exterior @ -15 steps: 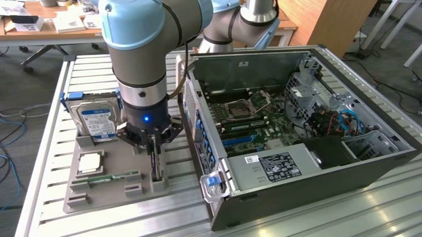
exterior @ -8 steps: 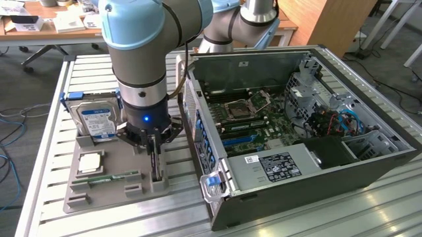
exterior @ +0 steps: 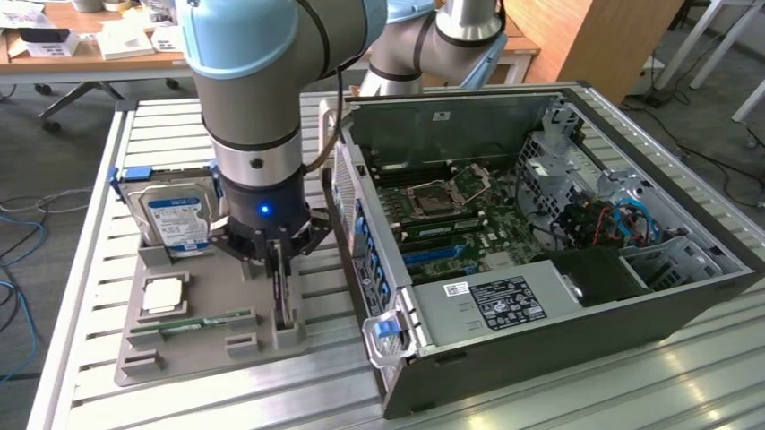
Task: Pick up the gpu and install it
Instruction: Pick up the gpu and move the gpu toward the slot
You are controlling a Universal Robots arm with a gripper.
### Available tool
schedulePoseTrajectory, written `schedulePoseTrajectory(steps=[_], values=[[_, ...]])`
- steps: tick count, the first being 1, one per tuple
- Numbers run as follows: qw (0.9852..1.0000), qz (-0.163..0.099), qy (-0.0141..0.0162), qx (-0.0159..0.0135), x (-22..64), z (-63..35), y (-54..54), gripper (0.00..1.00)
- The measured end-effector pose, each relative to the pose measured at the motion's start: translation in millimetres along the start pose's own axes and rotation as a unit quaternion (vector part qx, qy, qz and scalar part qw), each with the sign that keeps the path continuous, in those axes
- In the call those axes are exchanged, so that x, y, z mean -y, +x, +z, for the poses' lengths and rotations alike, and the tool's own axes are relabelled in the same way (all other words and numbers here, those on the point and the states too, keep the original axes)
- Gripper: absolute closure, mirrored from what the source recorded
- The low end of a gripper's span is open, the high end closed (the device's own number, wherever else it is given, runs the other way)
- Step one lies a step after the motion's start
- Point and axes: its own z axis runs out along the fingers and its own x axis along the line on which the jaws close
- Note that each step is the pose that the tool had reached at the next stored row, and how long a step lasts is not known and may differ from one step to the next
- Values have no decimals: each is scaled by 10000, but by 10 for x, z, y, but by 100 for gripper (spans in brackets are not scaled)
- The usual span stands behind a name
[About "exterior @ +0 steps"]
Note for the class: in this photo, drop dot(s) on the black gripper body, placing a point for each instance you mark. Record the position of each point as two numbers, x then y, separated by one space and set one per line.
263 210

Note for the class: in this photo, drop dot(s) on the black graphics card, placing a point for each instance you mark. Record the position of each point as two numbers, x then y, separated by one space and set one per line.
281 304

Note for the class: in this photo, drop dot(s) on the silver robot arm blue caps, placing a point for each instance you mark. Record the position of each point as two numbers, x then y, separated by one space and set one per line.
251 89

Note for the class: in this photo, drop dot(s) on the blue card retainer strip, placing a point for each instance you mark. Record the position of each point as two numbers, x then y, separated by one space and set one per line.
360 226

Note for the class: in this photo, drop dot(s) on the grey parts rack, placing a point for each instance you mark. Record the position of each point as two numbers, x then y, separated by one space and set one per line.
220 309

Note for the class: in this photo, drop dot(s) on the silver CPU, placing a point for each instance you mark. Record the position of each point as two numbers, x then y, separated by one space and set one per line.
161 295

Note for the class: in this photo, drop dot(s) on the green RAM stick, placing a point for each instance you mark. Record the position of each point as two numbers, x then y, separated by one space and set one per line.
202 322

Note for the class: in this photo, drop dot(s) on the CPU socket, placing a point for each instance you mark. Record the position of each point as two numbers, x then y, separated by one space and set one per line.
429 201

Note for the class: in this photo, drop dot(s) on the blue expansion slot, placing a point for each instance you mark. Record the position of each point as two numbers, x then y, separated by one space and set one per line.
429 256

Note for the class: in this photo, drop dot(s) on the blue case latch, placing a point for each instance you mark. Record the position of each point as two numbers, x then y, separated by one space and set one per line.
384 330

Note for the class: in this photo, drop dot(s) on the metal socket cover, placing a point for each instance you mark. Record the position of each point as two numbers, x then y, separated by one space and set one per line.
471 183

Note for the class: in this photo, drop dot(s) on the grey power supply unit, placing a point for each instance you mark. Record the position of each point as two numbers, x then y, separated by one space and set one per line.
441 322

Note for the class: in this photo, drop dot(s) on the green motherboard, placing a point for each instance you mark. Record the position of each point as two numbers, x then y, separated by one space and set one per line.
502 233

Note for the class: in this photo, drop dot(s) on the office chair base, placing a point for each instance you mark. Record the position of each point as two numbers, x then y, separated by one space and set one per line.
77 92

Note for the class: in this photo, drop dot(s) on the perforated metal disk bay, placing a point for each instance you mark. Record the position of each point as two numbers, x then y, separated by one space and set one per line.
550 179

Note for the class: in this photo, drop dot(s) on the white box with label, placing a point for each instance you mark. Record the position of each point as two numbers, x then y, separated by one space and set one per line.
164 40

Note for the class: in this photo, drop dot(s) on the flat white box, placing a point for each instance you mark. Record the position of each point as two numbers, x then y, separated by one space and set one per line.
121 45

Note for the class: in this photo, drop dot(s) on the wooden desk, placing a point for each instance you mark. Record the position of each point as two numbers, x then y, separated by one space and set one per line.
89 62

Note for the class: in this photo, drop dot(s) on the black open PC case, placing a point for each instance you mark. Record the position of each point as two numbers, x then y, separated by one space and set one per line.
538 358

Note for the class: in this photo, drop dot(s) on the white box black lid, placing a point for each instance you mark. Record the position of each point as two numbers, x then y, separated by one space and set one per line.
50 47

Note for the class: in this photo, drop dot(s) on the grey cup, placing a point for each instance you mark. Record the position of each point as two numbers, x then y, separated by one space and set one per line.
86 5

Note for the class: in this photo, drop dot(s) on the small metal disk bay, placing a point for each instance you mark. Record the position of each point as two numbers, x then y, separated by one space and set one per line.
675 264

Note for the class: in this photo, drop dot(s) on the wooden cabinet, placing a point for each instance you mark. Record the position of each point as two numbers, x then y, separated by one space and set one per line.
596 45

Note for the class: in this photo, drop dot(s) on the white table legs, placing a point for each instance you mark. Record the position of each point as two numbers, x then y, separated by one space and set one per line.
710 45

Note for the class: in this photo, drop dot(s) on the hard disk with blue bracket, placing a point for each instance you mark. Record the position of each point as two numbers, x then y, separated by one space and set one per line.
173 219

